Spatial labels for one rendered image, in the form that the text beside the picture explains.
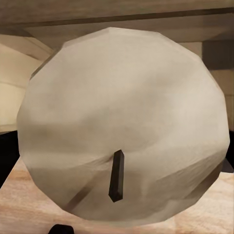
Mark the pillar candle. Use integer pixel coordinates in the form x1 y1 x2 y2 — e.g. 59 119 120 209
16 27 230 228

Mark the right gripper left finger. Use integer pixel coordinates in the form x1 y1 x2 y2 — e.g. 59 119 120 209
0 130 20 188

